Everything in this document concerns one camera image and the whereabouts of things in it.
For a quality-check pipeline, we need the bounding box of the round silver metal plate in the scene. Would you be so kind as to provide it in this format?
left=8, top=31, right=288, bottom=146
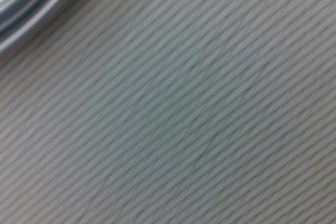
left=0, top=0, right=74, bottom=55

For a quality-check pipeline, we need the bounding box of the beige woven placemat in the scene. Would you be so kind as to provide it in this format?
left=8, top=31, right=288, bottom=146
left=0, top=0, right=336, bottom=224

